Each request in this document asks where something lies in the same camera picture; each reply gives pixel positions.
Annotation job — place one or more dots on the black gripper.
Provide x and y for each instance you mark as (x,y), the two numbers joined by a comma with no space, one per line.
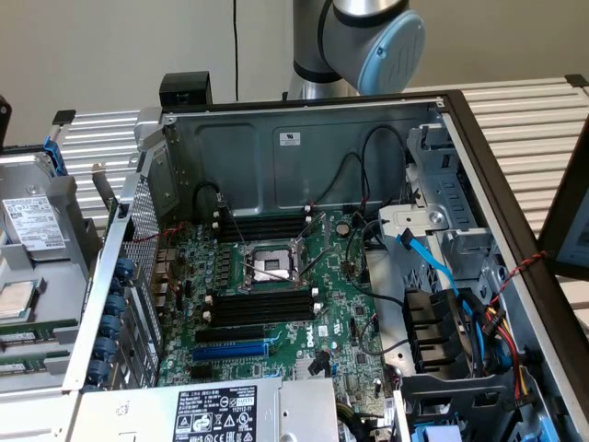
(3,117)

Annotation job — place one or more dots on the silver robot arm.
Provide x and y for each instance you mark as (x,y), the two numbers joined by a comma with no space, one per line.
(322,37)

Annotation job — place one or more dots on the RAM slot white latches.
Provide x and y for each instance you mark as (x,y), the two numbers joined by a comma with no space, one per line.
(262,217)
(262,298)
(262,313)
(262,230)

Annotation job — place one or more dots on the black slat end cap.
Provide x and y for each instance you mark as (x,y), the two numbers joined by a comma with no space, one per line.
(577,80)
(64,117)

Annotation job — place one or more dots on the silver hard disk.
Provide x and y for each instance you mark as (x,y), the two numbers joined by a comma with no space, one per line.
(27,216)

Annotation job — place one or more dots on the grey parts rack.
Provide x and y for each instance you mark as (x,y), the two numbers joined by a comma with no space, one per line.
(64,285)

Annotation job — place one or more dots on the black box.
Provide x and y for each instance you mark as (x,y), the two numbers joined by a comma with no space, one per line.
(184,89)

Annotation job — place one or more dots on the silver CPU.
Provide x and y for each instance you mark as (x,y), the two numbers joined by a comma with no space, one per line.
(16,301)

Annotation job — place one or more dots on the blue card retention clip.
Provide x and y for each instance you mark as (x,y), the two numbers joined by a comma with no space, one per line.
(116,306)
(104,349)
(98,370)
(110,327)
(124,269)

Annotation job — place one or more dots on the thin metal locking lever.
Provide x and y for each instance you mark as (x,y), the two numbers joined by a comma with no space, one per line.
(232,221)
(271,274)

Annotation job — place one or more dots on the white case label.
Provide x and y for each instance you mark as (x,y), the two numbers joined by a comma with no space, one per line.
(290,138)

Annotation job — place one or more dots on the CPU socket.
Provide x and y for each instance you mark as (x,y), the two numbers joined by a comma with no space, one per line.
(267,266)

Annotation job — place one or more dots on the long black expansion slot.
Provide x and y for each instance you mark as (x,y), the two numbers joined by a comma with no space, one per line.
(230,334)

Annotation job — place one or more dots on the grey power supply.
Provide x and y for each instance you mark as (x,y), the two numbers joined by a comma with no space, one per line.
(138,410)

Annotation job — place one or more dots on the short black expansion slot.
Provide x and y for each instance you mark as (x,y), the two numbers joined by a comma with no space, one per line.
(201,372)

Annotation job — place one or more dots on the open metal PC case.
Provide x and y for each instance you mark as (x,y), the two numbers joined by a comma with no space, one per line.
(322,175)

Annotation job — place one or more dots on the blue expansion slot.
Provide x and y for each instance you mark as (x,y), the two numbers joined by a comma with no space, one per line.
(230,352)

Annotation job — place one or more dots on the coin battery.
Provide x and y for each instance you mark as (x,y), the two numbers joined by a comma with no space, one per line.
(343,228)

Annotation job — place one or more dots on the green motherboard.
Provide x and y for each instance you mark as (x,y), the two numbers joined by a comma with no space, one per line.
(336,294)

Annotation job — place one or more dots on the metal disk bay cage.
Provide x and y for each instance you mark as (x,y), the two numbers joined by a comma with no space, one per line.
(442,193)

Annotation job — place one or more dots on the black plastic fan shroud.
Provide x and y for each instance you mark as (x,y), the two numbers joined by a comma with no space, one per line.
(432,322)

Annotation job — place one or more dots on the blue plastic disk carrier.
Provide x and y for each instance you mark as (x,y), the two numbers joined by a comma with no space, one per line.
(437,433)

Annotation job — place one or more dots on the dark metal disk bay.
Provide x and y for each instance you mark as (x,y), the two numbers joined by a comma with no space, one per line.
(460,400)

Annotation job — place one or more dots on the black framed monitor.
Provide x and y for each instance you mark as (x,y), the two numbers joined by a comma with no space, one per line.
(566,221)

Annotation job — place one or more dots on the blue plastic disk rail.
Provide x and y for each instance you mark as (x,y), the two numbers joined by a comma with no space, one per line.
(55,154)

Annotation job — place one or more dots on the graphics card with bracket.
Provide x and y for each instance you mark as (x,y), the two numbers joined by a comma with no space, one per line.
(99,177)

